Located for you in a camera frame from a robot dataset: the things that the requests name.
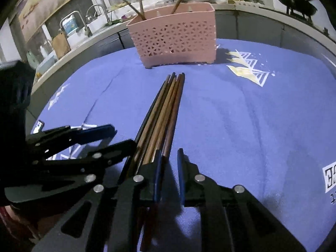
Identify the pink plastic utensil basket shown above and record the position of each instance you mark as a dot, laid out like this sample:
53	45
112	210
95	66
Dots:
173	39

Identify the blue printed tablecloth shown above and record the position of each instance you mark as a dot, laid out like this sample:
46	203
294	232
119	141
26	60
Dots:
236	136

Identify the tray of white eggs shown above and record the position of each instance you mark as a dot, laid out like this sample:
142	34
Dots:
248	2

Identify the bundle of wooden chopsticks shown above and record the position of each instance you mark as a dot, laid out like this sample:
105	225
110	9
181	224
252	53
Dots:
168	110

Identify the grey kitchen counter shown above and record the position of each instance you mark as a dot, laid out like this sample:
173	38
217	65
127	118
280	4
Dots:
262	29

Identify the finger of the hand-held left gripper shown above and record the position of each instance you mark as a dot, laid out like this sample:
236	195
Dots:
97	132
115	151

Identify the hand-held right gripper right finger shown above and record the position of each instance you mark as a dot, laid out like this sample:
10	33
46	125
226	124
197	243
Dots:
180	178

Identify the curved steel faucet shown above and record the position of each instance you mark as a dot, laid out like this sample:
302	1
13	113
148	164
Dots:
101	9

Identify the square steel faucet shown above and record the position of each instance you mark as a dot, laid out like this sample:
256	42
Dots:
78	18

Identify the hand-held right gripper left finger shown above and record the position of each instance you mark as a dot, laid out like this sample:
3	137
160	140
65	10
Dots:
158	178

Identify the wooden cutting board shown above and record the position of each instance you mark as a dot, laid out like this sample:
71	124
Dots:
61	45

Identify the fruit wall poster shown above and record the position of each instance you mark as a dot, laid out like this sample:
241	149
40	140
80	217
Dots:
39	5

